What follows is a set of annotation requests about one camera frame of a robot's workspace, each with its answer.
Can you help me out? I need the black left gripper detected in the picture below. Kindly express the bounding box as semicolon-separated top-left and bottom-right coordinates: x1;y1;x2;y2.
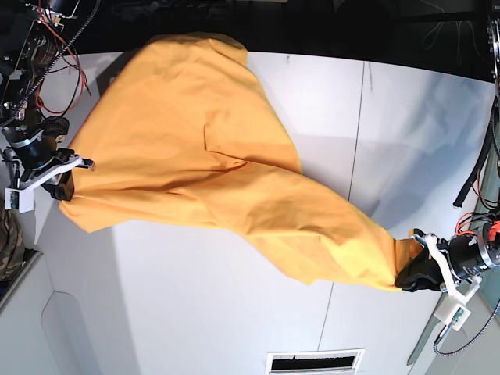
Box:
395;222;499;292

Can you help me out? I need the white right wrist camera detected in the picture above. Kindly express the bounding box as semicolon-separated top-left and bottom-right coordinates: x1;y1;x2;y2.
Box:
5;149;95;213

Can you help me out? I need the white floor vent grille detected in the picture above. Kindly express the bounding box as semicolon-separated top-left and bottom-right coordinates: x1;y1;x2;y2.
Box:
265;348;365;375

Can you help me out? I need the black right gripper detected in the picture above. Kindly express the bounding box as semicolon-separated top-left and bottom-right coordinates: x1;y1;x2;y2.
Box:
2;116;74;202

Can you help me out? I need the camouflage fabric pile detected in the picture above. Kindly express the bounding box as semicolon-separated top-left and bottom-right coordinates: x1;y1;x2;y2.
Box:
0;204;25;281

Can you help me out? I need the white right cabinet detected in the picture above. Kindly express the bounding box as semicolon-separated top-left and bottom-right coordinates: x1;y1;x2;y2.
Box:
409;286;499;374

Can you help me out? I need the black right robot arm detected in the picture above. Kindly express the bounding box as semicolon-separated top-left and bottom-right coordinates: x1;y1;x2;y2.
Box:
1;1;94;213

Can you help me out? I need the orange t-shirt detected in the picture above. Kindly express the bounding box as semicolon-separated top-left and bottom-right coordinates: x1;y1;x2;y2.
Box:
59;34;422;291

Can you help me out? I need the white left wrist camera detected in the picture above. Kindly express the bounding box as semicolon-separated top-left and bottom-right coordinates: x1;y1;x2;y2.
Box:
409;228;482;333

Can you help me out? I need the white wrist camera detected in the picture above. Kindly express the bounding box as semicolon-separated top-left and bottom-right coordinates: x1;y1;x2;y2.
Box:
5;149;95;213
409;228;482;333

